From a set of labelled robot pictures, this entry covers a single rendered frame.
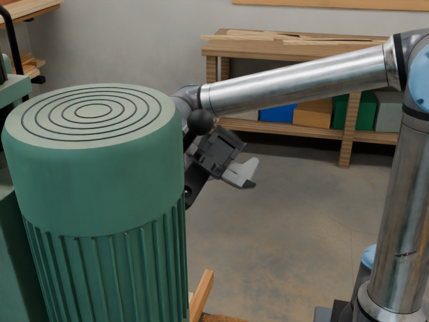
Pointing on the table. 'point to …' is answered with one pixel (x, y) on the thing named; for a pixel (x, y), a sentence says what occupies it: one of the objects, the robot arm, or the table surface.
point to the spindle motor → (103, 201)
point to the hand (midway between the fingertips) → (214, 160)
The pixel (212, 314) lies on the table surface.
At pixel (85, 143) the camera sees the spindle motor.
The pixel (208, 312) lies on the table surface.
